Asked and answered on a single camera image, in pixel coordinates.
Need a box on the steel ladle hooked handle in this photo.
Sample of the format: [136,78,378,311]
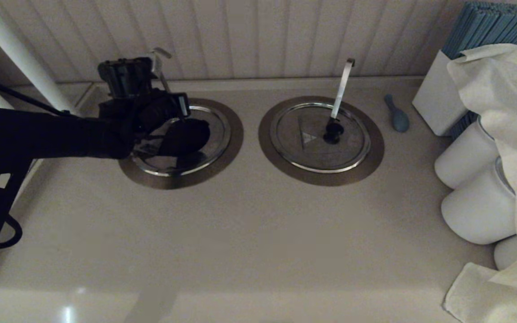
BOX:
[151,47,187,124]
[329,59,355,122]

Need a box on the cream cloth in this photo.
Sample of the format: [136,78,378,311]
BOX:
[443,44,517,323]

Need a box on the white rectangular holder box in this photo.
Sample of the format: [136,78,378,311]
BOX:
[412,50,466,137]

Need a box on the blue ridged packet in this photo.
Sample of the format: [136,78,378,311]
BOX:
[449,110,478,140]

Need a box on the steel hinged lid black knob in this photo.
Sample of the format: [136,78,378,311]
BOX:
[270,102,371,174]
[131,105,232,176]

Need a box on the white cylindrical jar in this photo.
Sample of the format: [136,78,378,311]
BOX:
[494,234,517,271]
[441,156,517,245]
[434,118,499,189]

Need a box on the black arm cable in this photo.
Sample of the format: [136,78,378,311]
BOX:
[0,73,68,116]

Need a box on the small blue plastic spoon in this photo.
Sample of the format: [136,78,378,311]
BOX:
[384,94,410,133]

